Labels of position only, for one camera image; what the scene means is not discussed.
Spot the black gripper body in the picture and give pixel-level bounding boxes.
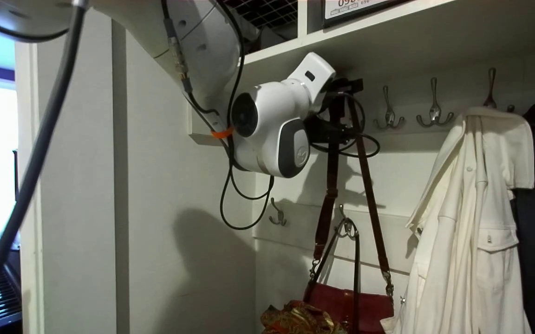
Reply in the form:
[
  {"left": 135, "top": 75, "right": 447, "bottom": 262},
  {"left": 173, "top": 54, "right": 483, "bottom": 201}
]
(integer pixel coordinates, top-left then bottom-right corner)
[{"left": 304, "top": 78, "right": 381, "bottom": 158}]

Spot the red sling bag brown strap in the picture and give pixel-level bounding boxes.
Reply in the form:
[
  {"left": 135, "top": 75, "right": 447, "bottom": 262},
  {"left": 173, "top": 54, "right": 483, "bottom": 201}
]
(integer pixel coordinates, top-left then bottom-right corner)
[{"left": 301, "top": 91, "right": 397, "bottom": 334}]

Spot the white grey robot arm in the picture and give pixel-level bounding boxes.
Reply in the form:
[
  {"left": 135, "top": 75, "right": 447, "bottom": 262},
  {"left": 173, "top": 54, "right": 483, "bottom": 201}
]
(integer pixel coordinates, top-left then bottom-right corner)
[{"left": 0, "top": 0, "right": 362, "bottom": 179}]

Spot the lower metal hook right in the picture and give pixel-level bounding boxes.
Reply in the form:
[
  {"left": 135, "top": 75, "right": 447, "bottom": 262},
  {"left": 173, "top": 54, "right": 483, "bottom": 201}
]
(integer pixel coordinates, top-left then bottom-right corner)
[{"left": 336, "top": 208, "right": 358, "bottom": 240}]

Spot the lower metal hook left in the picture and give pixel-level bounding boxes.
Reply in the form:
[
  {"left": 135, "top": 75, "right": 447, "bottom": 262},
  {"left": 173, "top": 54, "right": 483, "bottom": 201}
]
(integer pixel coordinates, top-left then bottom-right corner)
[{"left": 269, "top": 199, "right": 288, "bottom": 227}]

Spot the white upper shelf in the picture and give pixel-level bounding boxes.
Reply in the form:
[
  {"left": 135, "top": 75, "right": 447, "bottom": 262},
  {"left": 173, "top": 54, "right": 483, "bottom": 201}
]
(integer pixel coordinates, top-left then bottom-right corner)
[{"left": 241, "top": 0, "right": 535, "bottom": 95}]

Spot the framed picture on shelf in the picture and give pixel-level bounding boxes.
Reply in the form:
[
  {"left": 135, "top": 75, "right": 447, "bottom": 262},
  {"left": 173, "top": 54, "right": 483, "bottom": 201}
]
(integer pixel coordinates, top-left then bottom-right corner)
[{"left": 323, "top": 0, "right": 408, "bottom": 28}]

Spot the patterned brown red scarf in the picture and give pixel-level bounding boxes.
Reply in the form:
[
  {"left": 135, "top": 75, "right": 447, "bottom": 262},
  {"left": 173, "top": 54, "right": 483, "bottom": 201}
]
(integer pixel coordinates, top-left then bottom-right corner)
[{"left": 260, "top": 301, "right": 347, "bottom": 334}]

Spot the white hanging jacket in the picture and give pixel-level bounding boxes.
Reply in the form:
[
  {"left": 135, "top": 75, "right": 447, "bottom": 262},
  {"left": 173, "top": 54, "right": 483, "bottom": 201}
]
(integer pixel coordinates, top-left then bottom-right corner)
[{"left": 382, "top": 108, "right": 535, "bottom": 334}]

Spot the metal wall hook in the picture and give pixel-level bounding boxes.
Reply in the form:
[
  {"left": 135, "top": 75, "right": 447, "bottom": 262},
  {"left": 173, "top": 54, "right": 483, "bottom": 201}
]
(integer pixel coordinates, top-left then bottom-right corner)
[
  {"left": 483, "top": 67, "right": 498, "bottom": 108},
  {"left": 416, "top": 78, "right": 455, "bottom": 129},
  {"left": 375, "top": 88, "right": 405, "bottom": 130}
]

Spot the wire mesh basket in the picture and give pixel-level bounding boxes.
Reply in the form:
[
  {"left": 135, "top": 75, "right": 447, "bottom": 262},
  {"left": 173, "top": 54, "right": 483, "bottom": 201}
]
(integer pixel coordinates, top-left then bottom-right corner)
[{"left": 225, "top": 0, "right": 297, "bottom": 51}]

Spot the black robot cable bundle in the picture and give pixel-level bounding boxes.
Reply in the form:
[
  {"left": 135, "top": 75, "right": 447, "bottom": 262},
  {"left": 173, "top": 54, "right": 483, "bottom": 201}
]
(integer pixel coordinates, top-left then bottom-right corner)
[{"left": 0, "top": 0, "right": 277, "bottom": 334}]

